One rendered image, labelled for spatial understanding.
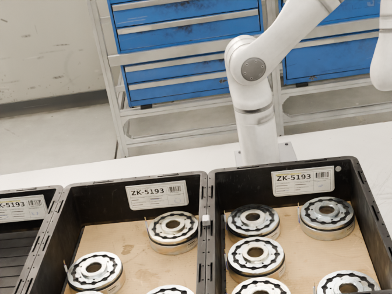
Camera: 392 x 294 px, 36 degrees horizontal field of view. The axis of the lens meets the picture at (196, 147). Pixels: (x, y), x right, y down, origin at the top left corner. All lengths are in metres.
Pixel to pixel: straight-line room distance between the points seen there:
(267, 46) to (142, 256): 0.51
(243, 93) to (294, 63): 1.69
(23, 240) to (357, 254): 0.69
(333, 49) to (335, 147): 1.39
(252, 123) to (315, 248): 0.36
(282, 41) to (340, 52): 1.80
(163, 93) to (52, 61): 1.12
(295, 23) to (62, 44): 2.75
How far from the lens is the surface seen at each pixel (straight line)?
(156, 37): 2.93
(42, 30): 3.90
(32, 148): 3.64
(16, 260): 1.28
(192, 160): 1.72
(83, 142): 3.55
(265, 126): 1.38
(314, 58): 3.05
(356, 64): 3.12
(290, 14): 1.29
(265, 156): 1.42
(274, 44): 1.29
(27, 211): 1.32
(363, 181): 1.15
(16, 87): 4.07
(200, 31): 2.93
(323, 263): 1.12
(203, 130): 3.11
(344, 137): 1.77
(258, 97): 1.35
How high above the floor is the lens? 1.56
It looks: 29 degrees down
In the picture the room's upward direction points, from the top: 9 degrees counter-clockwise
